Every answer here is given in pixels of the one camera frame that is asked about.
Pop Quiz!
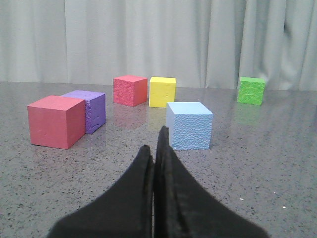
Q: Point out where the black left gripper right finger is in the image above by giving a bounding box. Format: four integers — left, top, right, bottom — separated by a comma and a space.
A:
154, 126, 268, 238

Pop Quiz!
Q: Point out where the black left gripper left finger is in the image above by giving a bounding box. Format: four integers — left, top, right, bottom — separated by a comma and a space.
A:
49, 145, 154, 238

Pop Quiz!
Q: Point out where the light blue foam cube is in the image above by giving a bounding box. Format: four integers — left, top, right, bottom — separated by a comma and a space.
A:
166, 102, 213, 150

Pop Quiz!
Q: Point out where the purple foam cube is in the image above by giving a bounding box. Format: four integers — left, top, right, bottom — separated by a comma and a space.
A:
62, 90, 106, 134

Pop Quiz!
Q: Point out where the red foam cube near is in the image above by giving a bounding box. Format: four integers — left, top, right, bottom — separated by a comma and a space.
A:
27, 95, 86, 149

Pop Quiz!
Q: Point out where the red foam cube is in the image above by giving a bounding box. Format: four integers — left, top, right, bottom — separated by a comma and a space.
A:
113, 75, 148, 107
27, 95, 86, 149

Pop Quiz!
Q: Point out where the yellow foam cube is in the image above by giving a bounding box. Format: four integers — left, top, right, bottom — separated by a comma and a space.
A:
149, 76, 176, 108

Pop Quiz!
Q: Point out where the red foam cube far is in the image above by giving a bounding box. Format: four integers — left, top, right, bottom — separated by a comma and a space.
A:
113, 75, 148, 107

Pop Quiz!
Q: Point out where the green foam cube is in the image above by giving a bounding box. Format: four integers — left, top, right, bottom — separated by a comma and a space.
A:
237, 77, 265, 105

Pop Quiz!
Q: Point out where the grey curtain backdrop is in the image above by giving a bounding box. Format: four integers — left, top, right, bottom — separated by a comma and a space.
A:
0, 0, 317, 91

